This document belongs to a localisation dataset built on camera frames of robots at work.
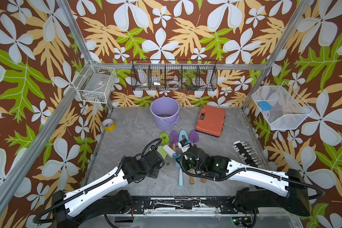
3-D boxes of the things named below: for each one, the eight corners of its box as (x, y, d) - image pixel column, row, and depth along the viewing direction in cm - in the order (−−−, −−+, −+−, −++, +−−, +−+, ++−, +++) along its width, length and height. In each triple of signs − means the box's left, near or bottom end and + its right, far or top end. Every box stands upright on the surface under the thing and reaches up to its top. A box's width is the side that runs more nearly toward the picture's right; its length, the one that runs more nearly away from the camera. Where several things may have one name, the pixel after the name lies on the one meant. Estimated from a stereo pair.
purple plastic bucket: (151, 134, 106) (148, 119, 92) (153, 112, 120) (151, 97, 106) (179, 134, 106) (180, 119, 92) (178, 112, 120) (179, 97, 106)
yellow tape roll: (102, 131, 109) (100, 127, 105) (105, 122, 115) (103, 118, 111) (114, 131, 109) (112, 127, 105) (117, 122, 115) (115, 118, 111)
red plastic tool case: (194, 131, 107) (195, 127, 103) (201, 108, 122) (202, 104, 118) (220, 138, 102) (222, 134, 98) (224, 113, 118) (225, 109, 114)
